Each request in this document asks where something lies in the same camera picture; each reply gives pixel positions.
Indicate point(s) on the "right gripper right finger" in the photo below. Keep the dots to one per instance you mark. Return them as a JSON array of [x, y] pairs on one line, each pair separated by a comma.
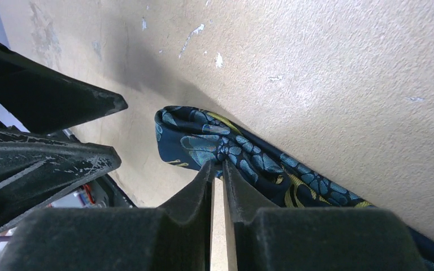
[[263, 236]]

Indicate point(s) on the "blue floral necktie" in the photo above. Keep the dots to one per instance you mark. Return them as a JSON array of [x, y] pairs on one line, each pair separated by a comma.
[[190, 137]]

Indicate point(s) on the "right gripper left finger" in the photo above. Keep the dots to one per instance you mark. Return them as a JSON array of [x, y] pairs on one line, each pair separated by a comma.
[[173, 236]]

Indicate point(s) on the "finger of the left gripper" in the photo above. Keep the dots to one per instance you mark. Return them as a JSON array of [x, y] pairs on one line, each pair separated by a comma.
[[35, 170], [46, 101]]

